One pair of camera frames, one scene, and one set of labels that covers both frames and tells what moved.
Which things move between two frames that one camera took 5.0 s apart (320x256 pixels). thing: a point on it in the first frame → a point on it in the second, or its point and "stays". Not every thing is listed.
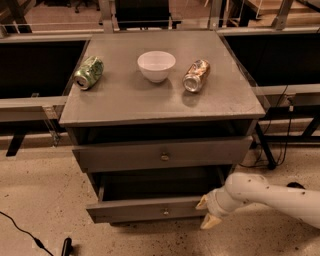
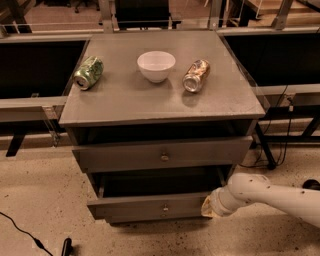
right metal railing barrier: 284,64 stays
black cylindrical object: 67,247 stays
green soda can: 88,73 stays
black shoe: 295,184 → 311,184
